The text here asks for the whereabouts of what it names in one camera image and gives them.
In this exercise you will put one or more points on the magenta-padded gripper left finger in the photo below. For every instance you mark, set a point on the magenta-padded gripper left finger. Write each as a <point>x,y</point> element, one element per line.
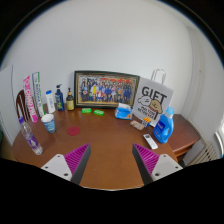
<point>60,165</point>

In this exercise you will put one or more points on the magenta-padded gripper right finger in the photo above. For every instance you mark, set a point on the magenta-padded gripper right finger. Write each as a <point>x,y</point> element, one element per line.
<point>163,165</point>

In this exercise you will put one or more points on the clear purple-capped water bottle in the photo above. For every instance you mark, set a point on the clear purple-capped water bottle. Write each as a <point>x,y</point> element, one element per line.
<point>31,138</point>

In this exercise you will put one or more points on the white remote control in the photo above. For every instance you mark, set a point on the white remote control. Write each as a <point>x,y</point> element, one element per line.
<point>150,141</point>

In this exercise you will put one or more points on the blue detergent bottle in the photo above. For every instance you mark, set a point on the blue detergent bottle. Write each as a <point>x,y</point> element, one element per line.
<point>163,129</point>

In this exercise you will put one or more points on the flat round red coaster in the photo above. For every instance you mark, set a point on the flat round red coaster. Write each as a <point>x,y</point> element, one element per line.
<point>73,130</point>

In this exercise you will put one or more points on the brown wooden side table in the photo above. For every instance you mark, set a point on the brown wooden side table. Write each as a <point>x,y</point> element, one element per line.
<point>185,133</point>

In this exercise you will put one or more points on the white radiator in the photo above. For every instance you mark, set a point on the white radiator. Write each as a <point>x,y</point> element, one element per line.
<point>203,154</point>

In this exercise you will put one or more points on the blue and white paper cup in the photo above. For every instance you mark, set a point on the blue and white paper cup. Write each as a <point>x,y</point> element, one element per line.
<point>49,124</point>

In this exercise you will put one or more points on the small orange pack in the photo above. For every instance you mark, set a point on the small orange pack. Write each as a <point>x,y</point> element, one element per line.
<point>146,121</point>

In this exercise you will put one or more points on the small brown snack pack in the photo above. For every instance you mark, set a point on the small brown snack pack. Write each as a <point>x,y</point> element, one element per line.
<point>137,125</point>

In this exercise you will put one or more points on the small green box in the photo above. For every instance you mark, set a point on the small green box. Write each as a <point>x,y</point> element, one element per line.
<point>98,112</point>
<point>86,110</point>

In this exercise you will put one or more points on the white bottle with blue cap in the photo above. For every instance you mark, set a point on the white bottle with blue cap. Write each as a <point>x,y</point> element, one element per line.
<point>50,103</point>

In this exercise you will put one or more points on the amber pump bottle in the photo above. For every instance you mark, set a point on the amber pump bottle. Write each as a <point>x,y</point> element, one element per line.
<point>70,102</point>

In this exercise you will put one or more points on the dark blue pump bottle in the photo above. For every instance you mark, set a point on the dark blue pump bottle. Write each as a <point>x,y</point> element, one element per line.
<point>59,101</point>

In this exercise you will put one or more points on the white paper gift bag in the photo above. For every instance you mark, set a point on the white paper gift bag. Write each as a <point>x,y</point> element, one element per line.
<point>153,100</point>

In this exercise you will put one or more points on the blue tissue pack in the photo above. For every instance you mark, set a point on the blue tissue pack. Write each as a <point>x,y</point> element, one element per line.
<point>123,112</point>

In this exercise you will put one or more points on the brown wooden chair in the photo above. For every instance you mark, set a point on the brown wooden chair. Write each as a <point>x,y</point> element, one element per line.
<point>22,105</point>

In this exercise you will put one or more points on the long pink box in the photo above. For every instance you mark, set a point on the long pink box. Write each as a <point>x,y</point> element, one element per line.
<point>30,100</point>

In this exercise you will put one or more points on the framed group photo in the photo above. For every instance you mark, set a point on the framed group photo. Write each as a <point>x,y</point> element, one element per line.
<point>106,89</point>

